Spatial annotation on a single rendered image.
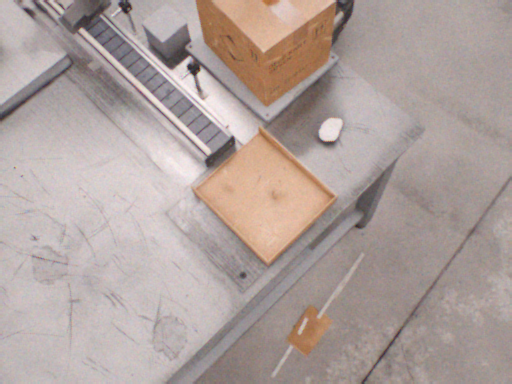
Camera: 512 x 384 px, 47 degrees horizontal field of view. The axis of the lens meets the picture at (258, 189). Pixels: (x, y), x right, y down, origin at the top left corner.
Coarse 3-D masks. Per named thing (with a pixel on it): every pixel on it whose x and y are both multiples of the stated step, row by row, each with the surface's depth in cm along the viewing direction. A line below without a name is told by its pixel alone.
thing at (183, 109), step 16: (96, 32) 175; (112, 32) 175; (112, 48) 173; (128, 48) 173; (112, 64) 171; (128, 64) 171; (144, 64) 170; (128, 80) 169; (144, 80) 168; (160, 80) 168; (144, 96) 167; (160, 96) 166; (176, 96) 166; (176, 112) 164; (192, 112) 164; (192, 128) 162; (208, 128) 162; (208, 144) 160
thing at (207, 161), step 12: (36, 0) 184; (48, 12) 182; (60, 24) 181; (72, 36) 180; (84, 48) 178; (108, 72) 175; (168, 120) 163; (180, 132) 162; (228, 132) 161; (192, 144) 160; (228, 144) 162; (204, 156) 159; (216, 156) 162
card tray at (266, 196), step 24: (264, 144) 164; (240, 168) 162; (264, 168) 162; (288, 168) 161; (216, 192) 159; (240, 192) 159; (264, 192) 159; (288, 192) 159; (312, 192) 158; (240, 216) 157; (264, 216) 156; (288, 216) 156; (312, 216) 156; (264, 240) 154; (288, 240) 154
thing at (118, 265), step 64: (128, 0) 185; (192, 0) 184; (0, 128) 170; (64, 128) 169; (128, 128) 168; (256, 128) 167; (384, 128) 165; (0, 192) 163; (64, 192) 162; (128, 192) 161; (192, 192) 160; (0, 256) 156; (64, 256) 155; (128, 256) 154; (192, 256) 153; (256, 256) 153; (0, 320) 149; (64, 320) 149; (128, 320) 148; (192, 320) 147
